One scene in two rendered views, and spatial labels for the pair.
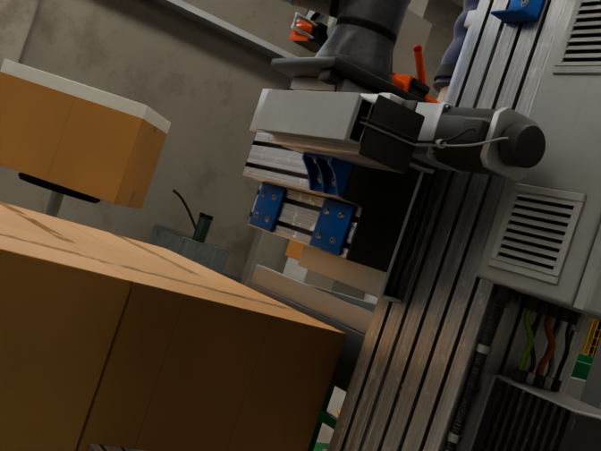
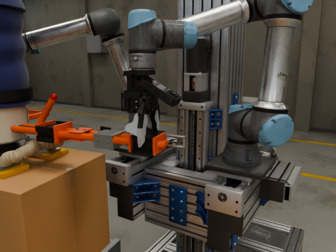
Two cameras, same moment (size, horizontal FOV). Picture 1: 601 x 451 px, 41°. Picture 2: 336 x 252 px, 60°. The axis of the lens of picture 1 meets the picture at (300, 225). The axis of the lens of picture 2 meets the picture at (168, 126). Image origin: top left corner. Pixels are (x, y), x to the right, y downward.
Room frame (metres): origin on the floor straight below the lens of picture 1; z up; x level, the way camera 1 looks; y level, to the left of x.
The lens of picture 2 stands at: (2.22, 0.86, 1.42)
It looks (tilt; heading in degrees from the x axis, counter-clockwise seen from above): 12 degrees down; 244
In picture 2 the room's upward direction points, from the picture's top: straight up
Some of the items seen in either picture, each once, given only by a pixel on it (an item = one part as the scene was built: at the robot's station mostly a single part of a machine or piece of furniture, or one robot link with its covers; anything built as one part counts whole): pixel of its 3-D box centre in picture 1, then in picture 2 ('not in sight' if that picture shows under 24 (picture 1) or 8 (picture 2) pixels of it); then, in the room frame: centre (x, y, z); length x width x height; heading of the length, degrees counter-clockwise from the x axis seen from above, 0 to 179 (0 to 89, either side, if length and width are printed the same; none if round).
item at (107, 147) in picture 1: (76, 138); not in sight; (3.28, 0.99, 0.82); 0.60 x 0.40 x 0.40; 86
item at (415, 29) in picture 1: (402, 47); not in sight; (3.34, -0.17, 1.62); 0.20 x 0.05 x 0.30; 128
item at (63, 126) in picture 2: (406, 90); (54, 131); (2.14, -0.16, 1.20); 0.10 x 0.08 x 0.06; 40
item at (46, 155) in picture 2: not in sight; (27, 146); (2.23, -0.41, 1.09); 0.34 x 0.10 x 0.05; 130
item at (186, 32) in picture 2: not in sight; (174, 35); (1.81, 0.09, 1.50); 0.11 x 0.11 x 0.08; 85
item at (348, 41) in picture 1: (359, 55); (241, 149); (1.47, 0.00, 1.09); 0.15 x 0.15 x 0.10
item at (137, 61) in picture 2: not in sight; (142, 62); (1.92, 0.10, 1.42); 0.08 x 0.08 x 0.05
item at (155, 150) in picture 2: (313, 37); (147, 142); (1.91, 0.11, 1.20); 0.08 x 0.07 x 0.05; 130
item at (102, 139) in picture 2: not in sight; (108, 139); (2.00, 0.01, 1.19); 0.07 x 0.07 x 0.04; 40
